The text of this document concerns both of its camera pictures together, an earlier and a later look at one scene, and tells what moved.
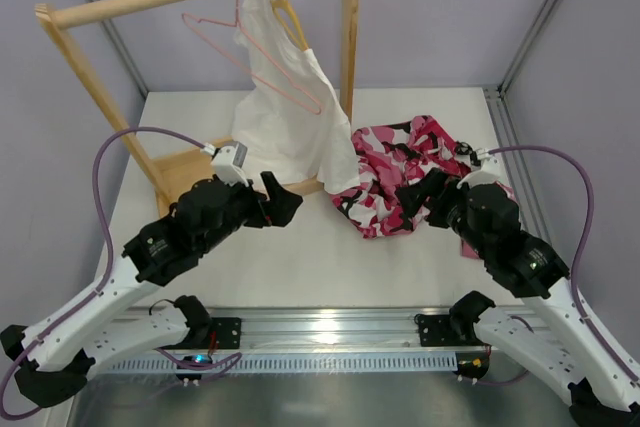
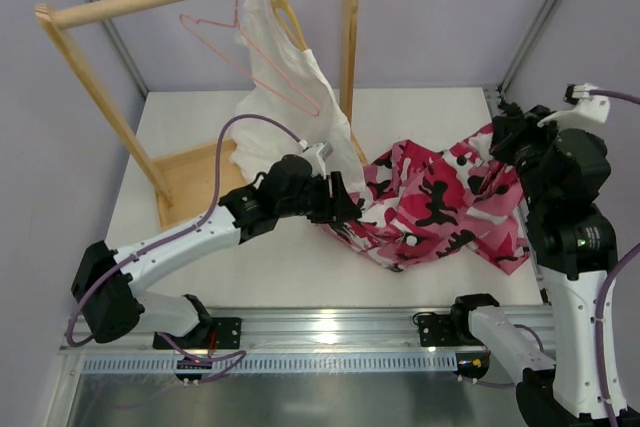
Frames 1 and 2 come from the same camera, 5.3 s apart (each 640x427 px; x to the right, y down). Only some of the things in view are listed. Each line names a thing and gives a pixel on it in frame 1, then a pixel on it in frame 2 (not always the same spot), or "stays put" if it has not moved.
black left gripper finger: [283, 207] → [351, 211]
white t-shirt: [288, 114] stays put
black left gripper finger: [275, 192] → [340, 191]
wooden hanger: [281, 2] stays put
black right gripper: [435, 204] → [507, 134]
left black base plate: [228, 331] stays put
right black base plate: [436, 331] stays put
